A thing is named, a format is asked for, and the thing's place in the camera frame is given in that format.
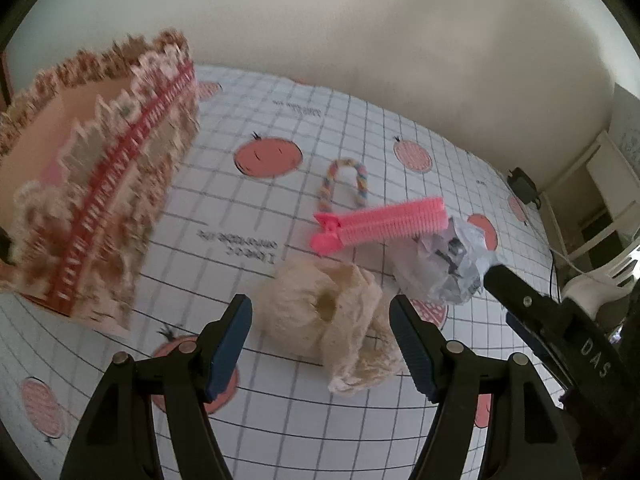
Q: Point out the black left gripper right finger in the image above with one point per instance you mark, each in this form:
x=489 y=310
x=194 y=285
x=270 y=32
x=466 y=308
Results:
x=526 y=438

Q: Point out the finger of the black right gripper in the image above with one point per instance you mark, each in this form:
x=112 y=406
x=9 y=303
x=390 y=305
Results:
x=562 y=336

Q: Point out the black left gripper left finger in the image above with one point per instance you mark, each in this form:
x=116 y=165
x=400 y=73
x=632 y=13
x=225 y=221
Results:
x=115 y=438

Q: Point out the white paper ball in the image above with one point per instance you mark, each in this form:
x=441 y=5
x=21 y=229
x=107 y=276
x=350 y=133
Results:
x=446 y=267

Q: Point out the cream lace scrunchie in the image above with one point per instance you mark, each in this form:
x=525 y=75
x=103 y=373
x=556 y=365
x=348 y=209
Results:
x=335 y=313

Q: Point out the pink hair roller clip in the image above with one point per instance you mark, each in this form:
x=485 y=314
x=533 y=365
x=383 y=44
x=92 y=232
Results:
x=408 y=219

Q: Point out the black power adapter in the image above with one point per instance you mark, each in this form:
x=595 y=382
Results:
x=523 y=187

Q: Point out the floral pink storage box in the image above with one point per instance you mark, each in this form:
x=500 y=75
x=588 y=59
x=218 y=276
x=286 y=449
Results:
x=88 y=153

